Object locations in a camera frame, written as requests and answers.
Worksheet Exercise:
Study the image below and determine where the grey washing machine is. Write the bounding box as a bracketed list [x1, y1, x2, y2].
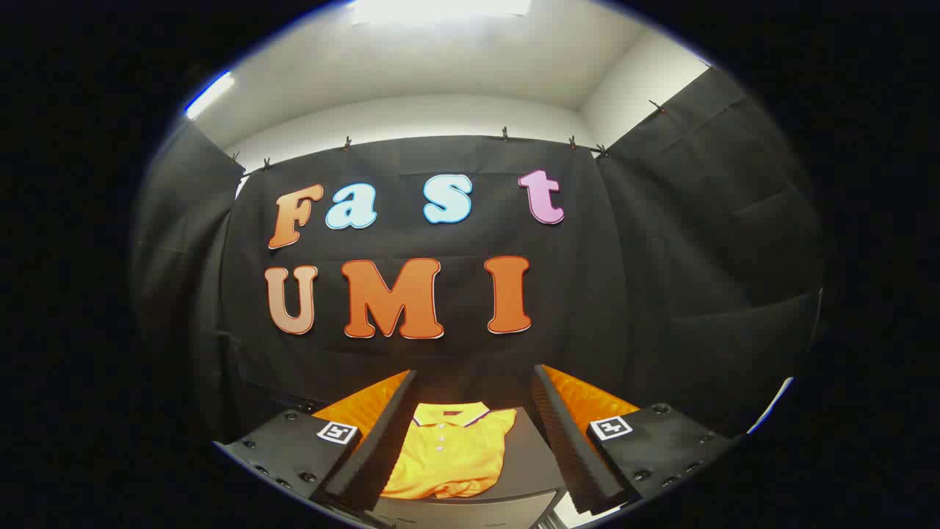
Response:
[367, 404, 570, 529]

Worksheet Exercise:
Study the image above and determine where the yellow polo shirt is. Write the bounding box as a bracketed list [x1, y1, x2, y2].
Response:
[380, 401, 518, 500]

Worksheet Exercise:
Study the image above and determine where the black backdrop cloth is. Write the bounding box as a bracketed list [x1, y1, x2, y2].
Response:
[132, 66, 823, 442]

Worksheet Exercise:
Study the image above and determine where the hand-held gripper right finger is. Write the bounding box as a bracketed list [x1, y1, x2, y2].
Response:
[530, 364, 739, 515]

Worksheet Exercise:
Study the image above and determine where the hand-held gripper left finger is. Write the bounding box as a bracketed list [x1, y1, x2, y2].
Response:
[213, 370, 418, 515]

